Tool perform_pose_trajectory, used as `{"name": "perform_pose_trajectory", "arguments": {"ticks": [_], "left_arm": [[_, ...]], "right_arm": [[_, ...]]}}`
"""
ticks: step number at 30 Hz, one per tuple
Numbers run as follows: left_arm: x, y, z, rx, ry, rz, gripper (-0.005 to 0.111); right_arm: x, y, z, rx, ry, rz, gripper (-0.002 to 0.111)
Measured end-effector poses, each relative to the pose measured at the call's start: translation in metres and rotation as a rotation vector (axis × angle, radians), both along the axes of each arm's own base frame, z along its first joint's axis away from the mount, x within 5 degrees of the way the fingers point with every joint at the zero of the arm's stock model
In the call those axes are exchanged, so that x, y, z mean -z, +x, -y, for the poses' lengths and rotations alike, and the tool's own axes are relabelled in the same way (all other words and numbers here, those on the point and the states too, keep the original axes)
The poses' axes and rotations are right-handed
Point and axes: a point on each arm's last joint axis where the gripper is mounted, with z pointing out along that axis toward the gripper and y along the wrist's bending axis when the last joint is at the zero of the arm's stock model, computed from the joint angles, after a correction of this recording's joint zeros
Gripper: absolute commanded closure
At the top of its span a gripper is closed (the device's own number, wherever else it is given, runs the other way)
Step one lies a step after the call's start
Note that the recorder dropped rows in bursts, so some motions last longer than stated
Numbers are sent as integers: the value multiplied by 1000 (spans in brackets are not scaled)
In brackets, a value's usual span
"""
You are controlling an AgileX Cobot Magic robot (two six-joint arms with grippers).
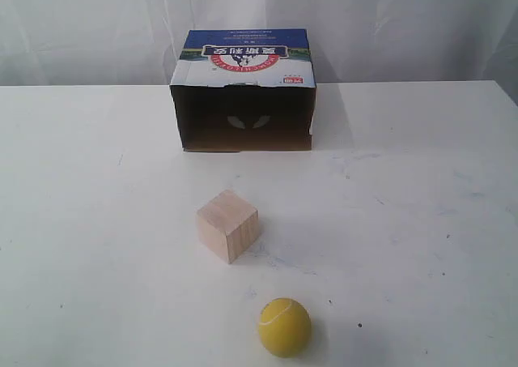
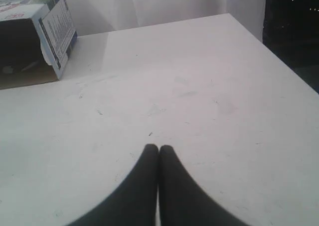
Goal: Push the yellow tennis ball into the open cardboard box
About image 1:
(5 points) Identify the yellow tennis ball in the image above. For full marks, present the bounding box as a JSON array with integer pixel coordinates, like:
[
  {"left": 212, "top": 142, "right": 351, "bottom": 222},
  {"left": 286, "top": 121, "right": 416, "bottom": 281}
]
[{"left": 257, "top": 297, "right": 312, "bottom": 358}]

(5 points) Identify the light wooden cube block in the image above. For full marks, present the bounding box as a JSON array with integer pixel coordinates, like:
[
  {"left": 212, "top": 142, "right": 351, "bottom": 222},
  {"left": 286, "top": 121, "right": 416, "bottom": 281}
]
[{"left": 196, "top": 190, "right": 261, "bottom": 264}]

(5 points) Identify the blue white cardboard box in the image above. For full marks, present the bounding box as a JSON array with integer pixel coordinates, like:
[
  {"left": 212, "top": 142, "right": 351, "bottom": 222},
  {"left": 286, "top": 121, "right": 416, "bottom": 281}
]
[{"left": 169, "top": 28, "right": 316, "bottom": 152}]

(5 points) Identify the white curtain backdrop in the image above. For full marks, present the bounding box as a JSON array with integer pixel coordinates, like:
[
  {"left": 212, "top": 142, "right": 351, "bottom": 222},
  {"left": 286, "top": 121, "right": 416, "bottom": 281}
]
[{"left": 1, "top": 0, "right": 517, "bottom": 85}]

